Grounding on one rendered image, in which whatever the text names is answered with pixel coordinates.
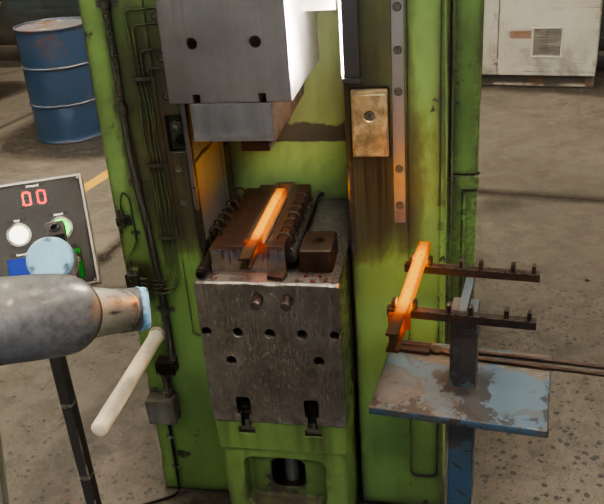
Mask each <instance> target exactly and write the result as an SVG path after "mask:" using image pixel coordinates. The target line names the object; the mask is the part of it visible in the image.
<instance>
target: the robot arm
mask: <svg viewBox="0 0 604 504"><path fill-rule="evenodd" d="M44 230H45V237H44V238H41V239H39V240H37V241H35V242H34V243H33V244H32V245H31V246H30V248H29V250H28V252H27V255H26V266H27V269H28V271H29V272H30V275H17V276H5V277H0V366H2V365H6V364H15V363H22V362H30V361H37V360H44V359H51V358H57V357H62V356H68V355H71V354H74V353H77V352H79V351H81V350H83V349H84V348H86V347H87V346H88V345H89V344H91V343H92V341H93V340H94V339H95V338H98V337H103V336H107V335H112V334H122V333H126V332H134V331H139V332H142V331H143V330H148V329H150V327H151V310H150V301H149V294H148V290H147V288H146V287H138V286H135V287H134V288H124V289H122V288H114V289H108V288H96V287H92V286H91V285H90V284H88V283H87V282H86V281H84V280H83V279H82V278H81V276H80V270H79V268H78V267H79V261H80V260H82V259H83V257H82V253H81V252H80V253H77V251H74V250H73V249H72V248H71V246H70V245H69V244H68V237H67V233H66V228H65V224H64V222H63V220H59V221H54V222H49V223H45V224H44ZM0 504H9V497H8V489H7V481H6V473H5V465H4V457H3V449H2V441H1V433H0Z"/></svg>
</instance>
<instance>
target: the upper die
mask: <svg viewBox="0 0 604 504"><path fill-rule="evenodd" d="M303 94H304V83H303V85H302V86H301V88H300V90H299V91H298V93H297V94H296V96H295V97H294V99H293V100H292V101H286V102H267V101H266V94H265V96H264V97H263V98H262V99H261V101H260V102H237V103H201V101H200V98H199V99H198V100H197V101H196V102H195V103H190V104H189V105H190V112H191V119H192V127H193V134H194V141H195V142H231V141H275V139H276V138H277V136H278V135H279V133H280V131H281V130H282V128H283V127H284V125H285V123H286V122H287V120H288V119H289V117H290V115H291V114H292V112H293V111H294V109H295V107H296V106H297V104H298V103H299V101H300V99H301V98H302V96H303Z"/></svg>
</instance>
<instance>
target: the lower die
mask: <svg viewBox="0 0 604 504"><path fill-rule="evenodd" d="M279 184H290V186H289V188H288V190H287V192H286V194H285V196H284V198H283V200H282V202H281V204H280V206H279V208H278V210H277V212H276V214H275V216H274V218H273V220H272V222H271V224H270V226H269V228H268V230H267V232H266V234H265V236H264V238H263V240H262V244H263V253H262V254H258V256H257V258H256V260H255V262H254V264H253V266H252V268H251V270H246V269H244V270H242V269H240V265H241V263H242V261H239V257H240V255H241V253H242V251H243V249H244V240H245V239H250V238H251V236H252V234H253V232H254V230H255V228H256V226H257V224H258V222H259V220H260V219H261V217H262V215H263V213H264V211H265V209H266V207H267V205H268V203H269V201H270V200H271V198H272V196H273V194H274V192H275V190H276V188H277V187H278V185H279ZM298 192H305V193H307V195H308V197H309V203H310V202H312V198H311V184H295V182H277V183H276V185H260V187H259V188H246V193H247V195H246V196H245V194H244V193H243V195H242V197H243V202H241V198H240V200H239V201H238V203H239V209H237V205H236V206H235V208H234V209H235V214H233V211H232V213H231V214H230V216H231V222H229V218H228V219H227V221H226V223H227V227H226V228H225V224H224V226H223V227H222V231H223V235H222V236H221V234H220V232H219V234H218V235H217V237H216V238H215V240H214V242H213V243H212V245H211V247H210V248H209V253H210V260H211V267H212V271H236V272H271V271H279V272H287V269H288V267H289V264H290V262H288V259H287V254H288V251H289V247H290V246H289V237H288V236H287V235H285V234H282V235H280V237H279V239H277V235H278V234H279V233H280V228H281V227H282V226H283V225H284V224H283V222H284V220H285V219H286V218H287V213H288V212H290V207H291V206H292V205H293V200H294V199H296V198H295V197H296V194H297V193H298ZM289 217H291V218H294V219H295V220H296V221H297V224H298V225H299V222H298V215H297V214H295V213H291V214H290V215H289ZM286 224H287V225H291V226H292V227H293V228H294V231H295V232H296V228H295V222H294V221H293V220H287V221H286ZM286 224H285V225H286ZM283 232H287V233H288V234H290V236H291V240H292V239H293V236H292V229H291V228H289V227H284V228H283Z"/></svg>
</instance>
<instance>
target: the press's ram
mask: <svg viewBox="0 0 604 504"><path fill-rule="evenodd" d="M154 1H155V8H156V15H157V22H158V28H159V35H160V42H161V49H162V55H163V62H164V69H165V76H166V83H167V89H168V96H169V103H170V104H188V103H195V102H196V101H197V100H198V99H199V98H200V101H201V103H237V102H260V101H261V99H262V98H263V97H264V96H265V94H266V101H267V102H286V101H292V100H293V99H294V97H295V96H296V94H297V93H298V91H299V90H300V88H301V86H302V85H303V83H304V82H305V80H306V79H307V77H308V76H309V74H310V73H311V71H312V70H313V68H314V67H315V65H316V64H317V62H318V61H319V43H318V26H317V11H325V10H336V9H337V8H338V0H154Z"/></svg>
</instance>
